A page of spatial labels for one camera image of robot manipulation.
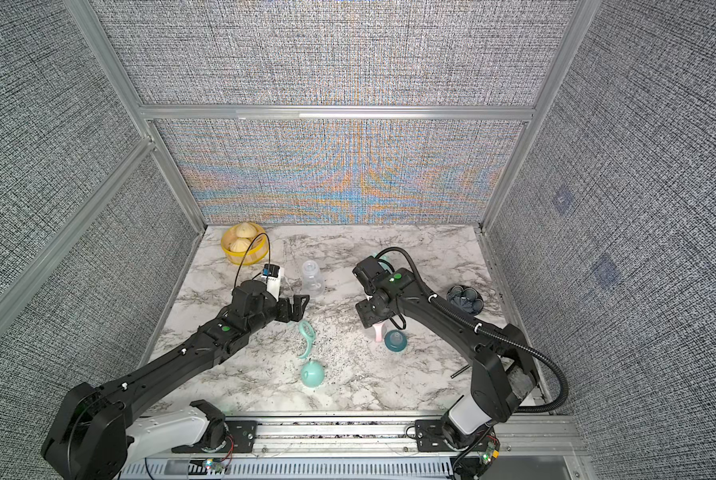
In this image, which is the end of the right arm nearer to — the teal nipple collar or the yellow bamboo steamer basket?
the teal nipple collar

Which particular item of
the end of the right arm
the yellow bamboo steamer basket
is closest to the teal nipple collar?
the end of the right arm

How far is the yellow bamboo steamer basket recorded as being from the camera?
3.55ft
